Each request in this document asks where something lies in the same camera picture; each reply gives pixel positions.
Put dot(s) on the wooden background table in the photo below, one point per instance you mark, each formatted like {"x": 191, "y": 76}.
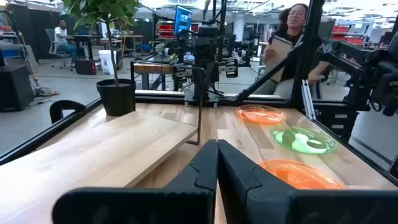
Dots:
{"x": 149, "y": 68}

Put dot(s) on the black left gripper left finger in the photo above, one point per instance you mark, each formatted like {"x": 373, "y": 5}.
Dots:
{"x": 186, "y": 199}

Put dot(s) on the black drawer cabinet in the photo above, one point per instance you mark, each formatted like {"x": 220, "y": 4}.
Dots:
{"x": 326, "y": 124}

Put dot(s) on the grey office chair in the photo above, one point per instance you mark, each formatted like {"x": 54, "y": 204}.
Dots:
{"x": 49, "y": 40}

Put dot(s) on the black speaker box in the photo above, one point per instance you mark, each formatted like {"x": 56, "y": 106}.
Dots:
{"x": 15, "y": 87}

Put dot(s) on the silver aluminium bar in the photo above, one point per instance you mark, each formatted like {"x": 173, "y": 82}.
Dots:
{"x": 308, "y": 99}

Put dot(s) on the wooden shelf black metal legs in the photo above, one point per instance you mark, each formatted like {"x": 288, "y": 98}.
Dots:
{"x": 93, "y": 149}

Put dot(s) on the white bin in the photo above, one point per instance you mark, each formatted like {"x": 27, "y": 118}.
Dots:
{"x": 107, "y": 62}

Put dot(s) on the black desk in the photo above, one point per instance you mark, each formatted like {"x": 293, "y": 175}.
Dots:
{"x": 84, "y": 36}

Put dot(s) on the black arched bracket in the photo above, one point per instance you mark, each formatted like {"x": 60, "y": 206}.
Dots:
{"x": 66, "y": 103}

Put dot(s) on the orange translucent plastic plate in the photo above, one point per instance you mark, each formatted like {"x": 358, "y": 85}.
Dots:
{"x": 261, "y": 115}
{"x": 298, "y": 174}

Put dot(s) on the blue lit monitor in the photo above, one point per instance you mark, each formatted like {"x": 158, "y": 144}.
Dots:
{"x": 183, "y": 18}

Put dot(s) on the tan clipboard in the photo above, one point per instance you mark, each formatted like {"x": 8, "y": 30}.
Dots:
{"x": 280, "y": 49}

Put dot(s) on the black neighbouring robot arm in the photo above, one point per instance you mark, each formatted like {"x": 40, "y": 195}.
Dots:
{"x": 385, "y": 81}

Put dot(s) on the red storage bin rack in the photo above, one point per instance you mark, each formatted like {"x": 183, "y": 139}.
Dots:
{"x": 340, "y": 29}
{"x": 166, "y": 29}

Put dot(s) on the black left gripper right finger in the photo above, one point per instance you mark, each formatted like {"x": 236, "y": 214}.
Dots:
{"x": 248, "y": 199}

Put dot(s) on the black aluminium rig frame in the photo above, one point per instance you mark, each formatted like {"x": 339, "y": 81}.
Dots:
{"x": 308, "y": 62}

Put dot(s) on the black case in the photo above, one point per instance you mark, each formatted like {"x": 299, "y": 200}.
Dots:
{"x": 85, "y": 67}

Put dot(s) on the green potted plant black pot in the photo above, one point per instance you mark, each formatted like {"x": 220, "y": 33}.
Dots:
{"x": 116, "y": 99}

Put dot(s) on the green translucent plastic plate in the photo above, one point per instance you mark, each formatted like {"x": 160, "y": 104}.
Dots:
{"x": 303, "y": 140}

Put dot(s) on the black background robot rig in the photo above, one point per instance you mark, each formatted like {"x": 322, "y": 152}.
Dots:
{"x": 245, "y": 49}

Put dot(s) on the person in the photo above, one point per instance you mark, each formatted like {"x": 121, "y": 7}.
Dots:
{"x": 60, "y": 34}
{"x": 295, "y": 18}

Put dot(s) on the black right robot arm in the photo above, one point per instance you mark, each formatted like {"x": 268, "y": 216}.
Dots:
{"x": 205, "y": 46}

